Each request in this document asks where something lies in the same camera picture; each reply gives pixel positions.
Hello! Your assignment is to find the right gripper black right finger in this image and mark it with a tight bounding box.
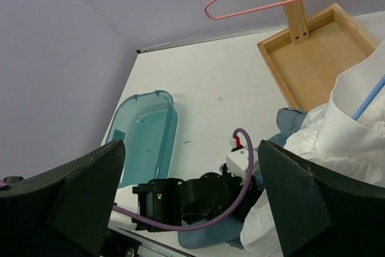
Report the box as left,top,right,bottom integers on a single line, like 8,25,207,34
258,140,384,256

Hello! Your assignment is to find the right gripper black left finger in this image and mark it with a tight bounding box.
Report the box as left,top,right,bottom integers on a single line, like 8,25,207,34
1,140,125,256

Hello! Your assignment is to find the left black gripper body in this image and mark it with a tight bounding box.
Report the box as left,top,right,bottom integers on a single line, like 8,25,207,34
221,164,265,221

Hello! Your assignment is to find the blue denim skirt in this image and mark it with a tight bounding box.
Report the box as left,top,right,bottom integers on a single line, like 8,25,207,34
177,108,307,249

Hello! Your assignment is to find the white garment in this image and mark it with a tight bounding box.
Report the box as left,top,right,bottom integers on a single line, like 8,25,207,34
240,45,384,256

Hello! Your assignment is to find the blue wire hanger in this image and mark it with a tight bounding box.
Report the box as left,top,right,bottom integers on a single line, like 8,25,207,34
352,75,385,121

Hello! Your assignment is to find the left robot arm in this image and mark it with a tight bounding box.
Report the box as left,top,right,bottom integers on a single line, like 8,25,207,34
110,164,265,232

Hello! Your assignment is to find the teal plastic tray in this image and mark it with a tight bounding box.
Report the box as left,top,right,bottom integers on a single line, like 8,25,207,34
106,90,178,188

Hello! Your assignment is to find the wooden clothes rack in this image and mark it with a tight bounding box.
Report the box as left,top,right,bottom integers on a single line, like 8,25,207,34
257,1,380,111

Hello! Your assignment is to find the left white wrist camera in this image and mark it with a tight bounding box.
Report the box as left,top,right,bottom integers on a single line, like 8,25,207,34
226,137,249,181

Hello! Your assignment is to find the aluminium front rail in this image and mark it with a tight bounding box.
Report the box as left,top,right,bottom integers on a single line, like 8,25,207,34
100,228,193,256

